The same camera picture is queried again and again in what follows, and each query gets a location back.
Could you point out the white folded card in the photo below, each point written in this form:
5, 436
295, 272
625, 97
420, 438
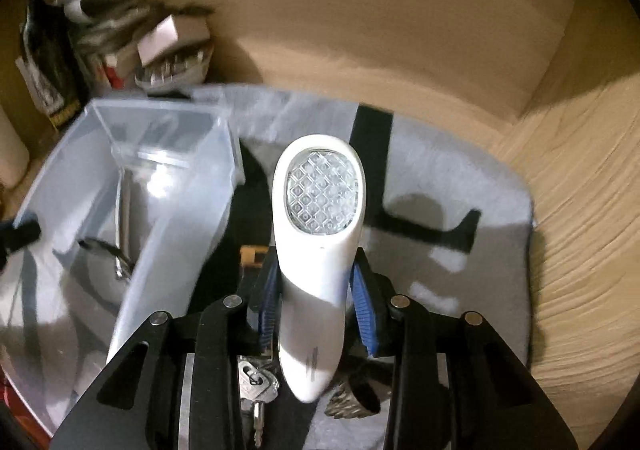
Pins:
171, 34

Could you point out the silver key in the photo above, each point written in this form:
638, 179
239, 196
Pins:
258, 387

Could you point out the clear plastic storage box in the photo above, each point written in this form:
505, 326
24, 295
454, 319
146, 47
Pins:
63, 312

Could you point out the stack of books and papers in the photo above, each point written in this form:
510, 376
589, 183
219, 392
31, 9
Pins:
100, 27

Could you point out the grey mat with black pattern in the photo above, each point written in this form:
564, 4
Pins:
446, 222

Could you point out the dark ridged small object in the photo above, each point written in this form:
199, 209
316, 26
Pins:
359, 396

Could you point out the silver metal flashlight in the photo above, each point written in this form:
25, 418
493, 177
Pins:
123, 262

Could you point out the dark wine bottle elephant label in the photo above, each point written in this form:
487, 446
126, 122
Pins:
52, 63

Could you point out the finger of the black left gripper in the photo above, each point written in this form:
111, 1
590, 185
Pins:
17, 234

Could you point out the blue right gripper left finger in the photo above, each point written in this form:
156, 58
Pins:
269, 287

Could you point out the white bowl of trinkets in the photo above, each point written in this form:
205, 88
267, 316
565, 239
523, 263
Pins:
183, 68

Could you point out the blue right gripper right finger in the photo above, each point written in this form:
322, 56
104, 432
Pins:
365, 311

